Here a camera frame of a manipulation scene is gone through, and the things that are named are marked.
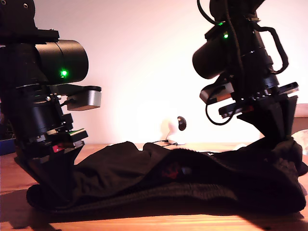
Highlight wooden chair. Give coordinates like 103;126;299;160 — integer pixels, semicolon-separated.
295;103;308;135

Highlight white round webcam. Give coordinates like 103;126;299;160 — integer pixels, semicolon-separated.
166;116;188;145

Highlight black shorts with white hem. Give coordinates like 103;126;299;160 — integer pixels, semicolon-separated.
26;136;308;214

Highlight white tissue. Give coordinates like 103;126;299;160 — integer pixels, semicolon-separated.
293;129;308;146

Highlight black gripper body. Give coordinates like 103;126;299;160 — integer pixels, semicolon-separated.
7;84;89;157
218;49;300;118

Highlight thin black webcam cable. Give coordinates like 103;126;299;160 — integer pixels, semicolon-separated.
154;140;179;147

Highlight blue box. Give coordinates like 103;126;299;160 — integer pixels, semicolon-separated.
0;139;16;156

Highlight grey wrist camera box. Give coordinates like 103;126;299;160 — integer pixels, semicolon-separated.
199;83;235;105
56;84;102;112

